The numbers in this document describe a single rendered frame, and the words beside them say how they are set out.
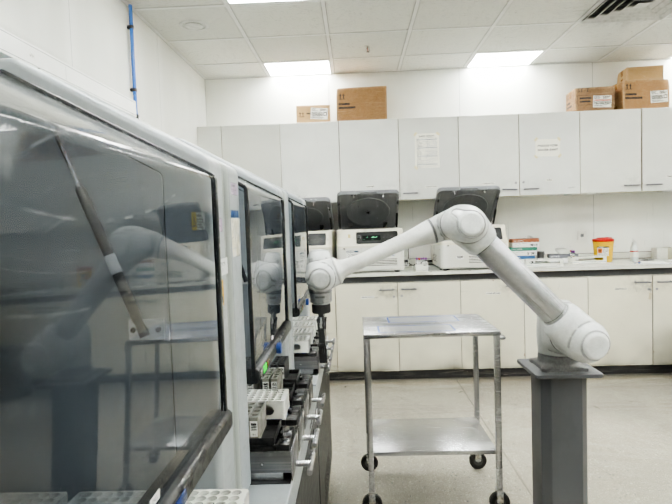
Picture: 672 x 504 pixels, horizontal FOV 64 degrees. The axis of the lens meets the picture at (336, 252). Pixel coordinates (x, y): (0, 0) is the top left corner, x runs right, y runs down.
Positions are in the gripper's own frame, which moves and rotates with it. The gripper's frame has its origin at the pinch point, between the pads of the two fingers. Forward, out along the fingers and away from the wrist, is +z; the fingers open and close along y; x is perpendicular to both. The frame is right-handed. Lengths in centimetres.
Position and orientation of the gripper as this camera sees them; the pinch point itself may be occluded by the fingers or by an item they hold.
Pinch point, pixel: (323, 353)
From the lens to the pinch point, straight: 216.9
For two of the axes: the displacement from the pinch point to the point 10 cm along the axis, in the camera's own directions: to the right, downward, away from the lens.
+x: 10.0, -0.4, -0.4
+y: -0.4, 0.5, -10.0
